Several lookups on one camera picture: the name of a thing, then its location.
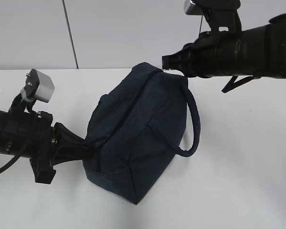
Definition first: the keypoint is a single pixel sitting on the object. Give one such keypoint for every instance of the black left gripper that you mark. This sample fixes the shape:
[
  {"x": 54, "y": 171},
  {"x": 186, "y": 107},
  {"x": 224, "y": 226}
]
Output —
[{"x": 29, "y": 135}]

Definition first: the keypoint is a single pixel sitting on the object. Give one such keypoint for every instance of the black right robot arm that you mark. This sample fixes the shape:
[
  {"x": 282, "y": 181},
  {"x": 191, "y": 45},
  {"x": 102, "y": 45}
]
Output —
[{"x": 257, "y": 52}]

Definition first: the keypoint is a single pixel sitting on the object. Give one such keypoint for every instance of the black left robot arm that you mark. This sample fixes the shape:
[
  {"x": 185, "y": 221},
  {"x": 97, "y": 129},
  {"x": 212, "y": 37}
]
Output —
[{"x": 30, "y": 134}]

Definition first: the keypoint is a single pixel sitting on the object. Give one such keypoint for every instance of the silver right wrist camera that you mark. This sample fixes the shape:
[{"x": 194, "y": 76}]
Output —
[{"x": 190, "y": 8}]

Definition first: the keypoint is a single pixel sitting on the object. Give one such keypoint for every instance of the navy blue fabric bag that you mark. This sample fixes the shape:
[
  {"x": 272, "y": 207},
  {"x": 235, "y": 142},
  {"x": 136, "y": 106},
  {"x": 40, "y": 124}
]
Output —
[{"x": 138, "y": 128}]

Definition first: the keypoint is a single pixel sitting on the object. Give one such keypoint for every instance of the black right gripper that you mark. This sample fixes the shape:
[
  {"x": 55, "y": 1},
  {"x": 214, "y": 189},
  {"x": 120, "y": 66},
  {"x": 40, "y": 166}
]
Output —
[{"x": 208, "y": 56}]

